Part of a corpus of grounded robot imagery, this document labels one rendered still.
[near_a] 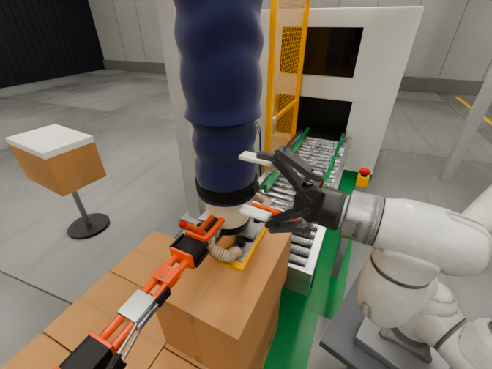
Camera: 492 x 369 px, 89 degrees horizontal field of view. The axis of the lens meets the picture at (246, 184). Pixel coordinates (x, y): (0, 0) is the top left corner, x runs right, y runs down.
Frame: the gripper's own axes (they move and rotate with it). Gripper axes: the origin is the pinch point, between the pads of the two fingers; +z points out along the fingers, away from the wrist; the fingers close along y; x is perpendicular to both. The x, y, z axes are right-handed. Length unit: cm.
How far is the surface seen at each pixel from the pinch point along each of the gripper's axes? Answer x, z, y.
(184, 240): 2.7, 22.8, 29.2
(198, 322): -3, 17, 63
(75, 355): -34, 22, 30
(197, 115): 14.3, 22.7, -8.1
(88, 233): 57, 207, 151
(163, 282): -12.0, 18.3, 30.0
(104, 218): 81, 213, 151
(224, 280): 15, 17, 60
